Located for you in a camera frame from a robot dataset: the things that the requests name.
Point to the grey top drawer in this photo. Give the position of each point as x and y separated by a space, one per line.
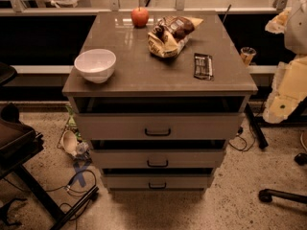
158 126

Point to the grey drawer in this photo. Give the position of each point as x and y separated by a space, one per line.
157 179
164 154
158 126

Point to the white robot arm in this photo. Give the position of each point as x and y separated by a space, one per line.
289 85

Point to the grey drawer cabinet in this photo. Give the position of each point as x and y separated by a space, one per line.
144 84

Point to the grey middle drawer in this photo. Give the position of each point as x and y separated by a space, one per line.
164 154

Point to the grey bottom drawer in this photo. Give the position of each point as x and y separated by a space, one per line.
157 179

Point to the black snack bar wrapper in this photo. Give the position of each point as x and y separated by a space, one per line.
203 67

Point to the white bowl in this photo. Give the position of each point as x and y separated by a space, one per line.
96 65

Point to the brown chip bag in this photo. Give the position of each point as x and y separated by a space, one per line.
170 34

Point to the green snack bag floor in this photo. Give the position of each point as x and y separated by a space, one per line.
71 124

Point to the white cup on floor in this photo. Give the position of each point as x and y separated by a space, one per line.
69 142

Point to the red apple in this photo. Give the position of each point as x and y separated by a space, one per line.
139 17

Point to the blue tape cross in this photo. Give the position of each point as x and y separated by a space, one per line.
78 176

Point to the plastic cup on ledge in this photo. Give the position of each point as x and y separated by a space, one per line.
247 54

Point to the black stand foot right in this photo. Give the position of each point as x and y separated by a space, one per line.
262 142

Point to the black cart left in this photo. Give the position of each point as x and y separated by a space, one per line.
18 144

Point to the black office chair base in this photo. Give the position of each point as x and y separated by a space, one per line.
266 195

